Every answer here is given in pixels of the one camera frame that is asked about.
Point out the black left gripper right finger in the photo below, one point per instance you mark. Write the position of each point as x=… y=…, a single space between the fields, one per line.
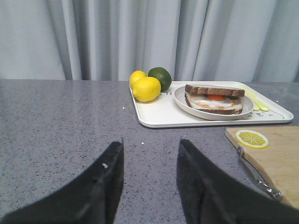
x=210 y=196

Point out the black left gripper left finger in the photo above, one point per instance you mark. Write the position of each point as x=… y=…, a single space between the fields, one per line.
x=91 y=198

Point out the white round plate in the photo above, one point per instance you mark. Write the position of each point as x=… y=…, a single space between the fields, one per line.
x=179 y=96

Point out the bread slice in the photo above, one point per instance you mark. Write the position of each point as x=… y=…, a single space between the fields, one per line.
x=237 y=109
x=214 y=90

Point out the white bear-print tray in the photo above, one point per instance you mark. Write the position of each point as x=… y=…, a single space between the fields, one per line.
x=164 y=112

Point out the lemon slice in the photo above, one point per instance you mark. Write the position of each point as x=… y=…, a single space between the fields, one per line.
x=252 y=139

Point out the wooden cutting board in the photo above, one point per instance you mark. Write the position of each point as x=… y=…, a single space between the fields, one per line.
x=278 y=163

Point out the fried egg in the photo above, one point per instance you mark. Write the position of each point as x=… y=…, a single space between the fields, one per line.
x=204 y=102

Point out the yellow lemon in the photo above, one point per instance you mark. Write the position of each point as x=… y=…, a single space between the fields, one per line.
x=136 y=75
x=146 y=89

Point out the green lime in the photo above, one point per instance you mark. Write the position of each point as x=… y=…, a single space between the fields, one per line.
x=162 y=75

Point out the grey pleated curtain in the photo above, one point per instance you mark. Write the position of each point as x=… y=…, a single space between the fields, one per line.
x=195 y=40

